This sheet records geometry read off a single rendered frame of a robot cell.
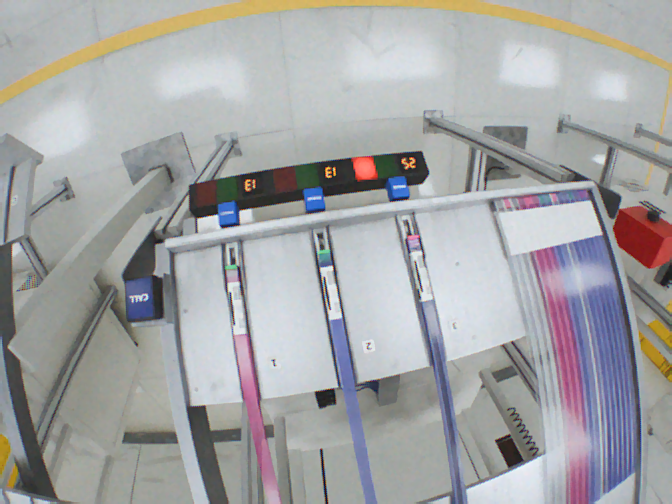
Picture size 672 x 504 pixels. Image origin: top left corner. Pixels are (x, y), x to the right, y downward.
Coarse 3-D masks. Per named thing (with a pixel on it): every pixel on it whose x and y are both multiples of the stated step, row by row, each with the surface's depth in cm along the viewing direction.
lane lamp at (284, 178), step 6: (282, 168) 40; (288, 168) 40; (276, 174) 40; (282, 174) 40; (288, 174) 40; (294, 174) 40; (276, 180) 40; (282, 180) 40; (288, 180) 40; (294, 180) 40; (276, 186) 39; (282, 186) 39; (288, 186) 39; (294, 186) 39; (276, 192) 39
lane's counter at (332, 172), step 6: (330, 162) 41; (336, 162) 41; (324, 168) 40; (330, 168) 40; (336, 168) 40; (342, 168) 41; (324, 174) 40; (330, 174) 40; (336, 174) 40; (342, 174) 40; (324, 180) 40; (330, 180) 40; (336, 180) 40; (342, 180) 40
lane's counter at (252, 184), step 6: (252, 174) 40; (258, 174) 40; (246, 180) 39; (252, 180) 39; (258, 180) 39; (246, 186) 39; (252, 186) 39; (258, 186) 39; (246, 192) 39; (252, 192) 39; (258, 192) 39
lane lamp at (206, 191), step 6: (198, 186) 39; (204, 186) 39; (210, 186) 39; (198, 192) 39; (204, 192) 39; (210, 192) 39; (198, 198) 38; (204, 198) 38; (210, 198) 38; (216, 198) 38; (198, 204) 38; (204, 204) 38
